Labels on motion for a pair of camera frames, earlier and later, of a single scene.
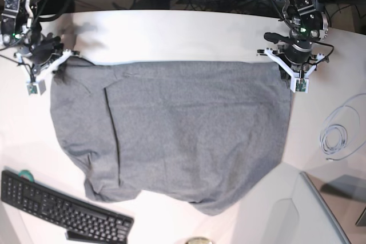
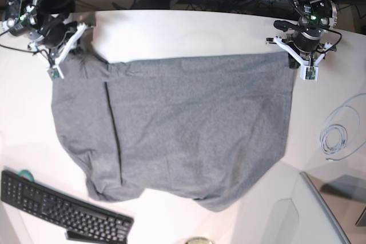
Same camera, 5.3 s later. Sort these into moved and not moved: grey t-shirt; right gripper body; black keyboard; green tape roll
Moved: right gripper body
Not moved: black keyboard; grey t-shirt; green tape roll
